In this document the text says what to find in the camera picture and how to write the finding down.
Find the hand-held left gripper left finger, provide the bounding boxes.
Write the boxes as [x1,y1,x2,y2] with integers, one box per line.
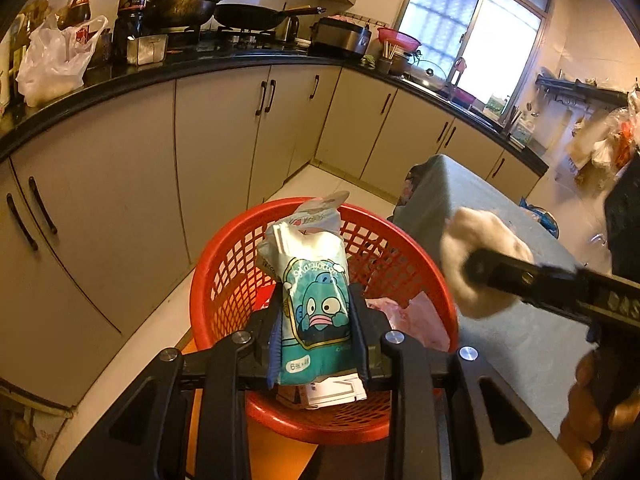
[56,287,283,480]

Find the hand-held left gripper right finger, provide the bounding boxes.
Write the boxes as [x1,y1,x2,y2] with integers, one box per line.
[347,282,583,480]

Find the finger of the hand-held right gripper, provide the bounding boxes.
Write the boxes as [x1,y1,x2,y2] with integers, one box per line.
[462,249,640,333]

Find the teal cartoon tissue packet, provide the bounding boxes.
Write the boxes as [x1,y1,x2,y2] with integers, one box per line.
[256,191,351,386]

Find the red plastic mesh basket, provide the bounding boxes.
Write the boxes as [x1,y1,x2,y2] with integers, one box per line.
[189,197,460,445]

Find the person's right hand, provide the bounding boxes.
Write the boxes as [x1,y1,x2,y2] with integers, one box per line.
[557,350,640,476]

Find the pink plastic bag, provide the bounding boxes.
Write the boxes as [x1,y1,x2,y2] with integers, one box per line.
[365,292,451,353]

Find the blue plastic bag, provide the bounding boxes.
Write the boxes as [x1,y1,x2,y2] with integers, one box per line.
[520,197,560,238]

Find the white flat carton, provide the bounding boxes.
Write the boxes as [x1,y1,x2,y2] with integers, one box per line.
[276,372,367,410]

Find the bunch of hanging plastic bags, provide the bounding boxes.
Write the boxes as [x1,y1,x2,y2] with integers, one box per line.
[567,87,640,186]

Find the orange stool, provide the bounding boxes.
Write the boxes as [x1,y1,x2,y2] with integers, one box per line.
[185,337,321,480]

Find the clear plastic jug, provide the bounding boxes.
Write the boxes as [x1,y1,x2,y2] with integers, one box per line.
[510,110,538,143]

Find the dark floral cloth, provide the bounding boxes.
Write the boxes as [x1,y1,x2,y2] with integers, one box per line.
[395,165,426,211]

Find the kitchen window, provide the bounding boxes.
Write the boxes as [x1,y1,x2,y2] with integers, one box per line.
[395,0,556,121]

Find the glass pot lid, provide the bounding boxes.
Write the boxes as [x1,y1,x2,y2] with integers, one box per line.
[411,60,448,92]

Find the row of beige cabinet doors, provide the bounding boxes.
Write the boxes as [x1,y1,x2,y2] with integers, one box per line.
[0,62,543,411]

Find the red colander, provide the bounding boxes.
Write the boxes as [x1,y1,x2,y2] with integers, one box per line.
[376,27,422,51]

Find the black and silver rice cooker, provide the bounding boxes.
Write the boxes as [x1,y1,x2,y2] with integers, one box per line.
[309,16,373,58]

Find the black kitchen countertop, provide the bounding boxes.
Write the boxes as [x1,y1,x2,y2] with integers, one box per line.
[0,45,550,176]

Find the steel kettle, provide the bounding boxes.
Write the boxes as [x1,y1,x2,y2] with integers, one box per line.
[275,14,301,43]

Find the gas stove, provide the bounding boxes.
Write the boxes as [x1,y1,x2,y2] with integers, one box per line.
[170,27,308,56]

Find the square metal container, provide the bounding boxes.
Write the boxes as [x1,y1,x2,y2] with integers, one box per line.
[126,34,168,66]

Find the black frying pan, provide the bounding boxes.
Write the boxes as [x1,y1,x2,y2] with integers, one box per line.
[214,2,326,31]

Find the steel wok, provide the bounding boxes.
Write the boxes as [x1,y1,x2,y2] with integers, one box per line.
[147,0,222,31]

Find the white plastic bag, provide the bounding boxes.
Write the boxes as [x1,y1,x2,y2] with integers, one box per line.
[16,14,108,108]

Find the dark soy sauce bottle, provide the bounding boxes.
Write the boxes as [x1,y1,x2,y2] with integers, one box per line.
[112,0,152,63]

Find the cooking oil bottle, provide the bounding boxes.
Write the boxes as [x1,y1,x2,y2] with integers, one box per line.
[0,15,28,111]

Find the black wall rack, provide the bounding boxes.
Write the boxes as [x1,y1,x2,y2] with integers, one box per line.
[535,74,628,106]

